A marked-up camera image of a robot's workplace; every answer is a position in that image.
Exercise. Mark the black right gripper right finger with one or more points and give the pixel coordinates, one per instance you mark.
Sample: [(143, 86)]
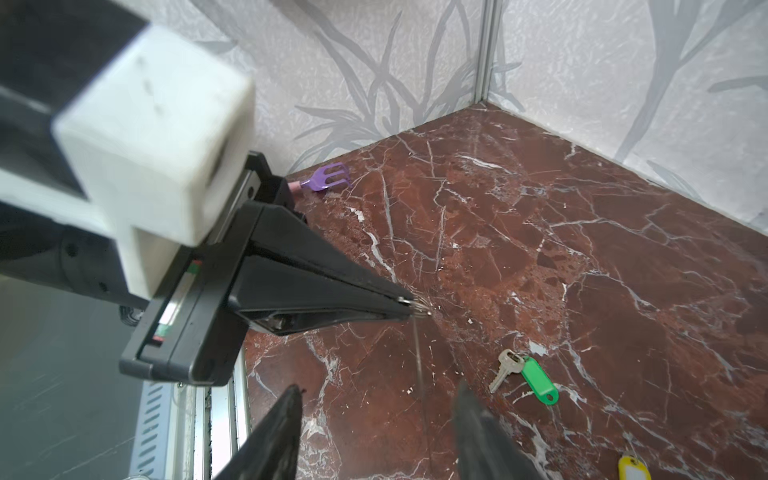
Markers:
[(484, 449)]

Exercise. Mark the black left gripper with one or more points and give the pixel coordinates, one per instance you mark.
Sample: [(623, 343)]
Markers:
[(291, 281)]

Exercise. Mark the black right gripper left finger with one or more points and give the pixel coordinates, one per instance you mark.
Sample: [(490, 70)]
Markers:
[(271, 450)]

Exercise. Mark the key with green tag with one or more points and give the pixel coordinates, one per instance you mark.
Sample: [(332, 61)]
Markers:
[(511, 363)]

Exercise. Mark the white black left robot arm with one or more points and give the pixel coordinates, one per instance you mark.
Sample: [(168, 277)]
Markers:
[(50, 52)]

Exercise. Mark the purple toy rake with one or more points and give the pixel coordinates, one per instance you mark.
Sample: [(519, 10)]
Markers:
[(324, 178)]

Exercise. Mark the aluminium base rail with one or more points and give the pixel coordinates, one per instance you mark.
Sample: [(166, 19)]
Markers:
[(187, 432)]

